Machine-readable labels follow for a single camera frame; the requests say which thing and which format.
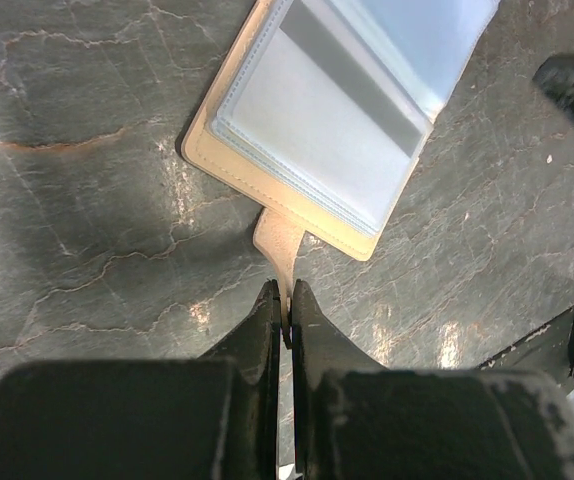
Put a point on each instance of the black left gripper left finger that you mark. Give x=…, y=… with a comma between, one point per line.
x=211, y=417

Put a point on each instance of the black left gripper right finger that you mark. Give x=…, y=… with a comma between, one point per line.
x=356, y=419

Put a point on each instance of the beige card holder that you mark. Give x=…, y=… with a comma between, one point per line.
x=321, y=110

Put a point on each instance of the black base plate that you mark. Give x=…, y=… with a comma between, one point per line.
x=549, y=349

